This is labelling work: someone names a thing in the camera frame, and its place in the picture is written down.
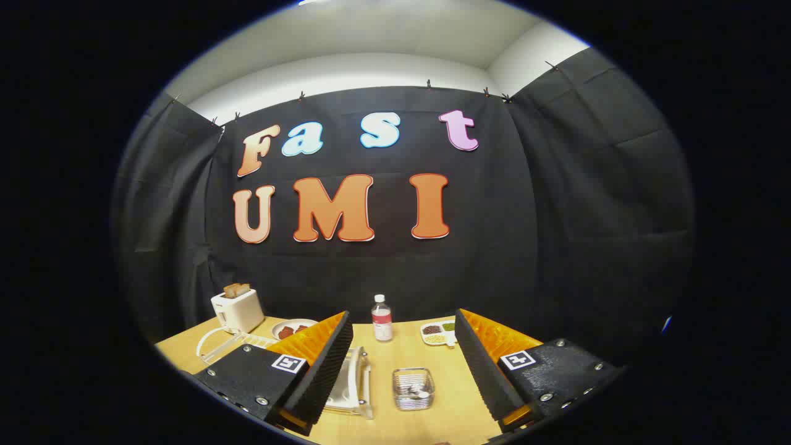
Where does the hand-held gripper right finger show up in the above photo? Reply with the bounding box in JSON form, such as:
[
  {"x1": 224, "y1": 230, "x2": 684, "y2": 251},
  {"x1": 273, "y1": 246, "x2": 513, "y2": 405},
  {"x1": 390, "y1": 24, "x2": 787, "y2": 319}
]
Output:
[{"x1": 455, "y1": 308, "x2": 625, "y2": 433}]

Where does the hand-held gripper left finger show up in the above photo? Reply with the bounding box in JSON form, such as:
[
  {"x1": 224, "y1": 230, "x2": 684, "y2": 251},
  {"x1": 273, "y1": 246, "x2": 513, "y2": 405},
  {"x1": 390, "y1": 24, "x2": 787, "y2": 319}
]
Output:
[{"x1": 193, "y1": 311, "x2": 354, "y2": 436}]

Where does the white dish rack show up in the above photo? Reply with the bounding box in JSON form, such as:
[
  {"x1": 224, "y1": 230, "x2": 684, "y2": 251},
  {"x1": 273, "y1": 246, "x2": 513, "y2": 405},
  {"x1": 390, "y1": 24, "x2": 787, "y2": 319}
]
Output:
[{"x1": 197, "y1": 326, "x2": 373, "y2": 421}]

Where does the metal wire basket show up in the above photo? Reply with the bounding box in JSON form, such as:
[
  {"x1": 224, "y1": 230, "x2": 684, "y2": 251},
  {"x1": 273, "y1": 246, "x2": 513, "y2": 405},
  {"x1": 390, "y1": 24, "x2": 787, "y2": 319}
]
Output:
[{"x1": 392, "y1": 368, "x2": 435, "y2": 412}]

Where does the beige plate with meat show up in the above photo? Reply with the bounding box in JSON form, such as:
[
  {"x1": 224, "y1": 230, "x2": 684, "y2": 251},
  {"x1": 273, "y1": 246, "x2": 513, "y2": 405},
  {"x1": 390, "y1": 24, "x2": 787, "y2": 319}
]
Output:
[{"x1": 271, "y1": 318, "x2": 319, "y2": 341}]

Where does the white compartment tray with beans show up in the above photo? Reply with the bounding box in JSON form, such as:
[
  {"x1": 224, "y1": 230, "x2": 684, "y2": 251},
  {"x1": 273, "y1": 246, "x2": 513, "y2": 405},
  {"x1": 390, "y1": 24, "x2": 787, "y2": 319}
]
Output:
[{"x1": 420, "y1": 320, "x2": 458, "y2": 347}]

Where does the clear bottle with red label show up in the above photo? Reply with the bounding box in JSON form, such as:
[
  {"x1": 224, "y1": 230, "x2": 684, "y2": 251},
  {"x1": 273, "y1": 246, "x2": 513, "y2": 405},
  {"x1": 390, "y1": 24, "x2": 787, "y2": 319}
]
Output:
[{"x1": 371, "y1": 294, "x2": 394, "y2": 342}]

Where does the white toaster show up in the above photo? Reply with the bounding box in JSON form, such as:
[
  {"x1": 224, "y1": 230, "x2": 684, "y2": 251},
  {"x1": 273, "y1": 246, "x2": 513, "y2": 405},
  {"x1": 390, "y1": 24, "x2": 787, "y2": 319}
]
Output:
[{"x1": 211, "y1": 288, "x2": 265, "y2": 334}]

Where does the black backdrop cloth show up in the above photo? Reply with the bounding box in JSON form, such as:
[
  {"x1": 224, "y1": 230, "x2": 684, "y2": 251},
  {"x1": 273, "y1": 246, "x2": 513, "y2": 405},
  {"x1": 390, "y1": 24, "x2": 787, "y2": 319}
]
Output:
[{"x1": 111, "y1": 46, "x2": 696, "y2": 371}]

